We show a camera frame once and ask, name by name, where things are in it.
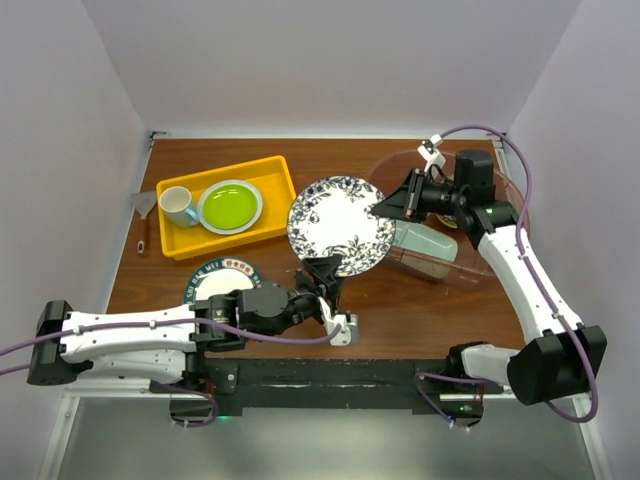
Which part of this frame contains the metal scraper wooden handle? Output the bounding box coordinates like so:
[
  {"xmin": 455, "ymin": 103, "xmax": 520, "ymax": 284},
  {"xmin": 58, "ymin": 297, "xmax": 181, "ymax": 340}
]
[{"xmin": 131, "ymin": 191, "xmax": 157, "ymax": 254}]

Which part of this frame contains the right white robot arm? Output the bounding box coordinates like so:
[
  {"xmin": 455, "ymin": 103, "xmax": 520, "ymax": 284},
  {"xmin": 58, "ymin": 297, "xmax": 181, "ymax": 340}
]
[{"xmin": 373, "ymin": 142, "xmax": 607, "ymax": 405}]

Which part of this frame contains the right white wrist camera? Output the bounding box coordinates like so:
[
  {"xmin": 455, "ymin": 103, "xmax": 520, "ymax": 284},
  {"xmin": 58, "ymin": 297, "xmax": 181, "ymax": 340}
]
[{"xmin": 417, "ymin": 134, "xmax": 446, "ymax": 173}]

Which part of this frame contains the light-blue bottom plate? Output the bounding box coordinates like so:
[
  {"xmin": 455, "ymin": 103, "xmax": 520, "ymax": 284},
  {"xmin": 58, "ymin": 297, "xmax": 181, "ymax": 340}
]
[{"xmin": 182, "ymin": 256, "xmax": 263, "ymax": 304}]

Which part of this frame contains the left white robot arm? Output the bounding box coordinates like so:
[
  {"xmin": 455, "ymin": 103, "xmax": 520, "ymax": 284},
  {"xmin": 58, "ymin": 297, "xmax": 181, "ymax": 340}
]
[{"xmin": 27, "ymin": 254, "xmax": 354, "ymax": 392}]

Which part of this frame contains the green plate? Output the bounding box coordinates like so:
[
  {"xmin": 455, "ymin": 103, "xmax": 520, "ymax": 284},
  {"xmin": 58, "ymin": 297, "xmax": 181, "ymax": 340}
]
[{"xmin": 202, "ymin": 184, "xmax": 257, "ymax": 230}]

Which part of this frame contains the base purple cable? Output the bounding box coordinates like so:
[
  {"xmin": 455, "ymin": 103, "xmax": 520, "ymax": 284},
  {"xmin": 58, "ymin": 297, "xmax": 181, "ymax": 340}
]
[
  {"xmin": 412, "ymin": 370, "xmax": 486, "ymax": 431},
  {"xmin": 154, "ymin": 381, "xmax": 223, "ymax": 429}
]

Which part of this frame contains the white light-blue mug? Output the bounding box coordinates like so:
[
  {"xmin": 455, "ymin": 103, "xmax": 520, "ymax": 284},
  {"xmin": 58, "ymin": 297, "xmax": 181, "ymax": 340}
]
[{"xmin": 158, "ymin": 186, "xmax": 199, "ymax": 228}]

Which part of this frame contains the light-blue scalloped plate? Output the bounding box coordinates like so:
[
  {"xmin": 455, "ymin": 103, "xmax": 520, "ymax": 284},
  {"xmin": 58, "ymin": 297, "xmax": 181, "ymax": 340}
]
[{"xmin": 197, "ymin": 180, "xmax": 263, "ymax": 235}]

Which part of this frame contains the light-teal divided rectangular dish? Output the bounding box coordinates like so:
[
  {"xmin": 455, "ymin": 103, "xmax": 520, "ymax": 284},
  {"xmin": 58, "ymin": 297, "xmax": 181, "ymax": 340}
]
[{"xmin": 389, "ymin": 220, "xmax": 458, "ymax": 279}]

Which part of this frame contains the blue floral plate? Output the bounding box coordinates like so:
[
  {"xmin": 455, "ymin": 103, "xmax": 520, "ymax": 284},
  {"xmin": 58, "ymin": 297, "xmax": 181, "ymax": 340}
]
[{"xmin": 287, "ymin": 175, "xmax": 396, "ymax": 277}]

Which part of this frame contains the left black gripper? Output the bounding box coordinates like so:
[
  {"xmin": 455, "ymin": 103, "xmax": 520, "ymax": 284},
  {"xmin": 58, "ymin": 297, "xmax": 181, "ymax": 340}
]
[{"xmin": 254, "ymin": 253, "xmax": 345, "ymax": 343}]

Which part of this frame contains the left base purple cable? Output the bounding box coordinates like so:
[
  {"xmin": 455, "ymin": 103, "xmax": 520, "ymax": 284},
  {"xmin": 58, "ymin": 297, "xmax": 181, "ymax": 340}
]
[{"xmin": 154, "ymin": 381, "xmax": 223, "ymax": 429}]

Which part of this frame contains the clear pink plastic bin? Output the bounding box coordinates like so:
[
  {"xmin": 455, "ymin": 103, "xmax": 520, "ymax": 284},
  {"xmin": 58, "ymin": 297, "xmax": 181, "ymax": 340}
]
[{"xmin": 366, "ymin": 149, "xmax": 520, "ymax": 289}]

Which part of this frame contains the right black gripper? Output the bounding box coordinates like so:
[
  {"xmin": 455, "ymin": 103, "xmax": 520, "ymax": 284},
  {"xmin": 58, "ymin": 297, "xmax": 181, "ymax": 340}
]
[{"xmin": 372, "ymin": 167, "xmax": 467, "ymax": 223}]

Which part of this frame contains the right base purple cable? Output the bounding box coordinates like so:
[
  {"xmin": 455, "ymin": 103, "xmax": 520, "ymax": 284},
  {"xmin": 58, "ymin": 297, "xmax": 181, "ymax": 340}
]
[{"xmin": 412, "ymin": 370, "xmax": 486, "ymax": 431}]

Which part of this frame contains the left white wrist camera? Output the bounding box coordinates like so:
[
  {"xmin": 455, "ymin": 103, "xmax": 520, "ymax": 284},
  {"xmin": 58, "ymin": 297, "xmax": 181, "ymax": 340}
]
[{"xmin": 319, "ymin": 298, "xmax": 360, "ymax": 347}]

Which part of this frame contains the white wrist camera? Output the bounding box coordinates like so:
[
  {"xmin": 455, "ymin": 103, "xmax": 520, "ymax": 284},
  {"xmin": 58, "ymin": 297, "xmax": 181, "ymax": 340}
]
[
  {"xmin": 319, "ymin": 298, "xmax": 360, "ymax": 347},
  {"xmin": 417, "ymin": 134, "xmax": 446, "ymax": 173}
]

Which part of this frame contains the brown floral cream-inside bowl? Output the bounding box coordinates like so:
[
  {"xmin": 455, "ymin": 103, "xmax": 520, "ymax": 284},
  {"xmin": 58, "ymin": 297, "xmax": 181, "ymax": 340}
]
[{"xmin": 436, "ymin": 214, "xmax": 458, "ymax": 230}]

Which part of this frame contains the yellow plastic tray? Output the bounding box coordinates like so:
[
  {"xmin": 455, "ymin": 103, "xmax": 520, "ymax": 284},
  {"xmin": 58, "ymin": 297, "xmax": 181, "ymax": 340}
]
[{"xmin": 156, "ymin": 156, "xmax": 296, "ymax": 260}]

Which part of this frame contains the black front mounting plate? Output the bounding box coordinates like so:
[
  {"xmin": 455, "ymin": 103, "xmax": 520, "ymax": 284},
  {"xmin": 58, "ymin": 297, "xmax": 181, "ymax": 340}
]
[{"xmin": 177, "ymin": 358, "xmax": 501, "ymax": 416}]

